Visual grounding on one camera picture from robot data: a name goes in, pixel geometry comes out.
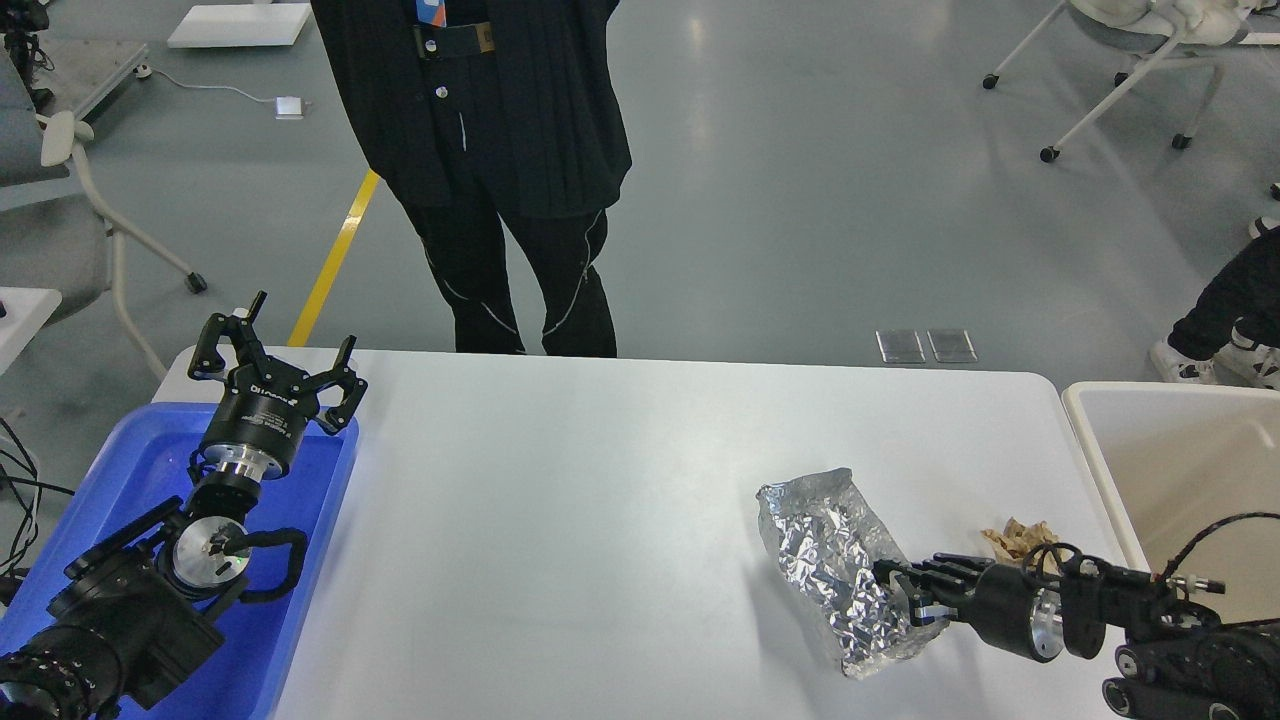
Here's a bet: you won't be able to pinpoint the white rolling chair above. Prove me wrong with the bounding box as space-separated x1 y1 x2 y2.
982 0 1280 164

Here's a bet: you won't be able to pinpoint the person in black clothes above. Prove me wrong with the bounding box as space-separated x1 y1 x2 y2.
312 1 632 357

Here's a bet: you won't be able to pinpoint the left metal floor plate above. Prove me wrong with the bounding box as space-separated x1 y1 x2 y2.
876 329 925 365

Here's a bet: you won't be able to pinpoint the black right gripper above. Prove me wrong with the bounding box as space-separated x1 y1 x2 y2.
872 553 1065 664

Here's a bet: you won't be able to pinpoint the white flat board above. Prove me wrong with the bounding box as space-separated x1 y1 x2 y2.
166 3 312 49

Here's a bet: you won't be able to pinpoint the black cables at left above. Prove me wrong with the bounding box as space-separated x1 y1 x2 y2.
0 418 76 606

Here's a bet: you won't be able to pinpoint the crumpled brown paper ball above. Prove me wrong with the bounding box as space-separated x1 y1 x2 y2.
980 518 1061 573

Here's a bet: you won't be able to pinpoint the aluminium foil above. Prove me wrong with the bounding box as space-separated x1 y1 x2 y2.
756 468 950 680

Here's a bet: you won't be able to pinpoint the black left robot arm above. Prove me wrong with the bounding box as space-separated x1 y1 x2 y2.
3 292 367 719

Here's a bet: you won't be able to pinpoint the white power adapter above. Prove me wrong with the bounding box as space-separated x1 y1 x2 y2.
273 96 307 120

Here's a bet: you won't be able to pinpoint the grey white office chair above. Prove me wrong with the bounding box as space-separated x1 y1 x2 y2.
1 60 207 377

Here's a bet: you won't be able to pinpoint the seated person black trousers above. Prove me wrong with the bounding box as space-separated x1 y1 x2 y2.
1149 217 1279 389

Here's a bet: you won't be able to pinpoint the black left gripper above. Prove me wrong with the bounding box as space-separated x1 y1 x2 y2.
188 292 369 479

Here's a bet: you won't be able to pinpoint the metal floor plate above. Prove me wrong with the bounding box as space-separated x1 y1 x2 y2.
876 329 925 365
927 328 979 364

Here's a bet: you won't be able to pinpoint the beige plastic bin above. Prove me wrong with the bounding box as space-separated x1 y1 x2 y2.
1062 382 1279 623

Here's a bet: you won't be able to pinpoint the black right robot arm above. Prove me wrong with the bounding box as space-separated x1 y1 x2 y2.
873 516 1279 719

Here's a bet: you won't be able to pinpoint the blue plastic tray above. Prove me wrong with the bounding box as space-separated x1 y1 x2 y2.
1 402 358 719

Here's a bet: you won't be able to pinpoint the right metal floor plate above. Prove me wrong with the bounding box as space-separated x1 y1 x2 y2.
927 328 979 364

